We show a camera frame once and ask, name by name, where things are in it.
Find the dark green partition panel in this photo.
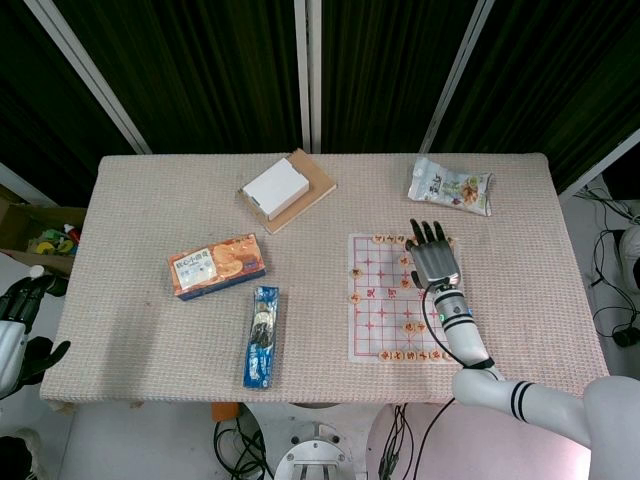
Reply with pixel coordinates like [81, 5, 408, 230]
[307, 0, 497, 154]
[53, 0, 312, 154]
[418, 0, 640, 197]
[0, 0, 153, 207]

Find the pink woven tablecloth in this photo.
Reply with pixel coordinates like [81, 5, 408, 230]
[39, 152, 611, 405]

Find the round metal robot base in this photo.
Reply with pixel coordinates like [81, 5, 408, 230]
[273, 422, 370, 480]

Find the white green snack bag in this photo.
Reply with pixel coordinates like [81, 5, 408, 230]
[406, 156, 495, 218]

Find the white rounded machine housing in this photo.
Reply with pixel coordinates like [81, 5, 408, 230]
[618, 227, 640, 292]

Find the blue sandwich cookie pack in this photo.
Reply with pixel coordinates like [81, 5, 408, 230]
[242, 285, 280, 390]

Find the orange plastic object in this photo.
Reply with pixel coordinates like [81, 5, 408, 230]
[211, 401, 242, 424]

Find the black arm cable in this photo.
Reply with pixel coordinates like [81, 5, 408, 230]
[421, 286, 496, 372]

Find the Chinese chess board mat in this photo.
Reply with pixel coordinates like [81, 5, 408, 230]
[343, 231, 467, 366]

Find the yellow green plastic toy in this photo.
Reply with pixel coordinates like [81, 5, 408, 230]
[28, 228, 76, 257]

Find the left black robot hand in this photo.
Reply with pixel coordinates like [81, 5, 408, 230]
[0, 273, 72, 386]

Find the black cable tangle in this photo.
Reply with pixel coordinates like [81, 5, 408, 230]
[573, 183, 640, 346]

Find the white cardboard box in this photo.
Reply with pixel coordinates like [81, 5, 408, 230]
[241, 158, 311, 222]

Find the brown cardboard sheet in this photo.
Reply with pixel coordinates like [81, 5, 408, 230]
[236, 148, 339, 236]

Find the black floor cable bundle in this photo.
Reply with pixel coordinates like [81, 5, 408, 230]
[213, 418, 274, 480]

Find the orange biscuit box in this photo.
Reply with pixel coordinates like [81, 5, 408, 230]
[167, 232, 268, 303]

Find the right black grey robot hand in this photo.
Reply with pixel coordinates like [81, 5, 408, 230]
[404, 218, 462, 291]

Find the brown cardboard toy box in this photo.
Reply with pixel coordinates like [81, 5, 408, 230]
[0, 185, 89, 279]

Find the black torso cable bundle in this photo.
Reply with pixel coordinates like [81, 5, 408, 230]
[377, 399, 457, 480]

